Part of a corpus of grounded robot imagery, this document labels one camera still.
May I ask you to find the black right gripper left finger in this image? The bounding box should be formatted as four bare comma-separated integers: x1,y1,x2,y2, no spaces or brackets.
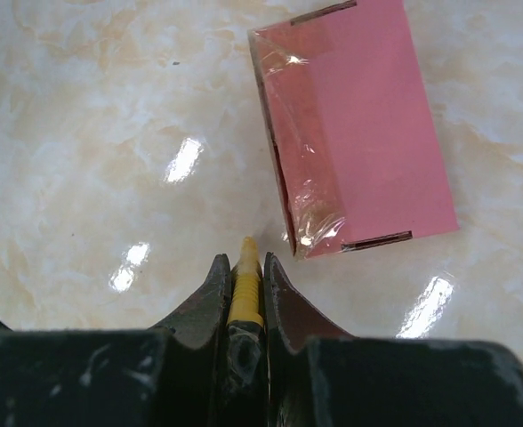
0,254,231,426

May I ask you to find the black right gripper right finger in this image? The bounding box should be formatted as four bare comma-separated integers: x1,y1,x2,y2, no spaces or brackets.
263,254,523,426

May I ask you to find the yellow utility knife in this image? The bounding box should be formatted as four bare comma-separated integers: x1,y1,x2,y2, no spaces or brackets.
223,237,265,399

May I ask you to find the pink express box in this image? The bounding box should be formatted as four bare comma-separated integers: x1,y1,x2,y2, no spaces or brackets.
248,1,458,259

